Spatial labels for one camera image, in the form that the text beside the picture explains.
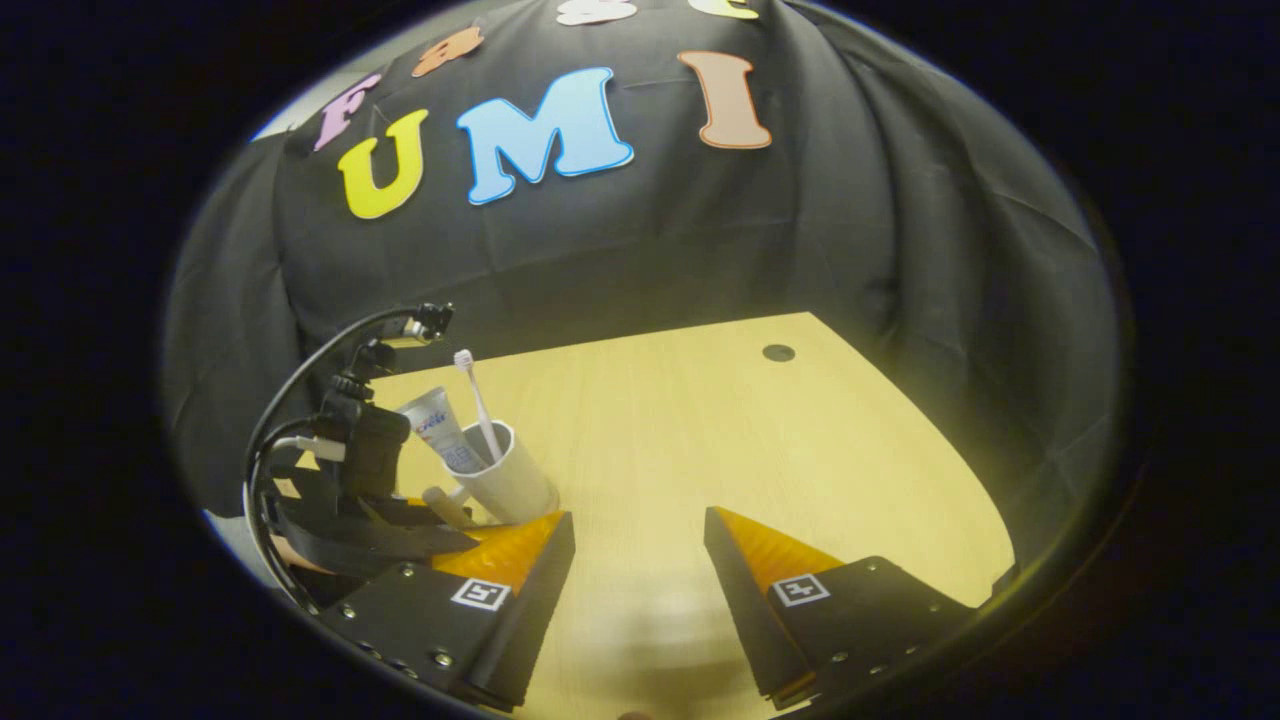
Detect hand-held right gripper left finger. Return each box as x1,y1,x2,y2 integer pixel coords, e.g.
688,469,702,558
318,511,577,714

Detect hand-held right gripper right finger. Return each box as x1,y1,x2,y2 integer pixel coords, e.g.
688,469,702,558
702,505,978,713

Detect white toothpaste tube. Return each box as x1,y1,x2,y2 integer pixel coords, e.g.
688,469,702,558
397,387,491,474

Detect white cup wooden handle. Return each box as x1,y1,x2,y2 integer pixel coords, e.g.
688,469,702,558
421,420,561,529

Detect white toothbrush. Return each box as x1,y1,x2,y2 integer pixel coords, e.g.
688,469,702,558
453,349,504,463

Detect wooden desktop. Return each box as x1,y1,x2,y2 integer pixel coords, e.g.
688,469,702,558
290,312,1016,720

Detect black backdrop cloth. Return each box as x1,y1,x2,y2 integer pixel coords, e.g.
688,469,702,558
160,0,1121,561

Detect black cable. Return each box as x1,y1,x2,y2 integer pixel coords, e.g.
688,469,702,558
243,305,431,611

